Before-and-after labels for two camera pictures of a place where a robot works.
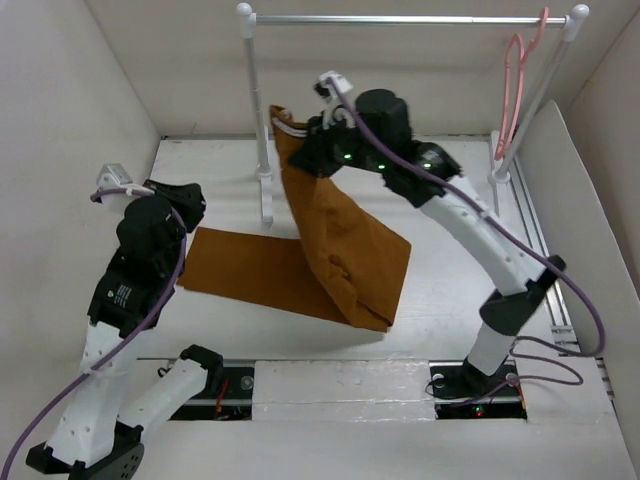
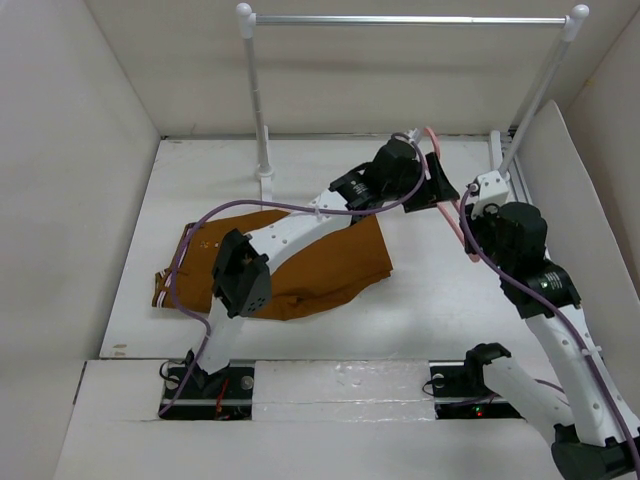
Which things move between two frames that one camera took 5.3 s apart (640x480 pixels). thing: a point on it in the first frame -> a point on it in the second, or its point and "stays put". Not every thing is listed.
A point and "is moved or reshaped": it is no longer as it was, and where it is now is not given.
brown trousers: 348,264 is moved or reshaped
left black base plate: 233,403 stays put
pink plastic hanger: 523,56 -> 450,211
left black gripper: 190,195 -> 434,190
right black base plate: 462,392 stays put
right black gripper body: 343,147 -> 484,228
